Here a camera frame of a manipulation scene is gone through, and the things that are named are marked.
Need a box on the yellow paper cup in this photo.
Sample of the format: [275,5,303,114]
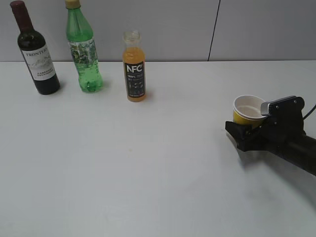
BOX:
[233,95,266,128]

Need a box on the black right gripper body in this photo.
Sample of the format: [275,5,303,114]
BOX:
[243,117,306,157]

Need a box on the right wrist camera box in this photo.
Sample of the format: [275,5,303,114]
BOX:
[260,96,305,121]

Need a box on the dark red wine bottle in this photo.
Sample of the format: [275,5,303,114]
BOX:
[10,0,60,95]

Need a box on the green plastic soda bottle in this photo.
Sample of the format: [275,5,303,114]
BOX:
[65,0,103,93]

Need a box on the NFC orange juice bottle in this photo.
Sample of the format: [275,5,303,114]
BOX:
[122,31,146,102]

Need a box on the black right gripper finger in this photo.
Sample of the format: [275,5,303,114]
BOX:
[225,121,259,148]

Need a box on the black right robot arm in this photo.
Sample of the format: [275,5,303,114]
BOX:
[225,111,316,175]

